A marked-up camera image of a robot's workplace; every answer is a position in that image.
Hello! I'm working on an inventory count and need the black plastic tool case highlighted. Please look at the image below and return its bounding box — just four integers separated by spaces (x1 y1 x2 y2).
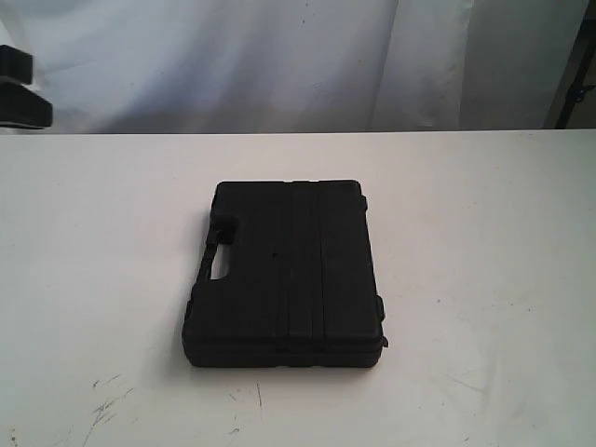
181 180 388 368

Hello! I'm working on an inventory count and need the white backdrop cloth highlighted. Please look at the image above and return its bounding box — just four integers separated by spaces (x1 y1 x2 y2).
1 1 588 133

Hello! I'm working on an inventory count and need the black stand frame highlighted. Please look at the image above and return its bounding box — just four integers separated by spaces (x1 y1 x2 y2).
555 1 595 129

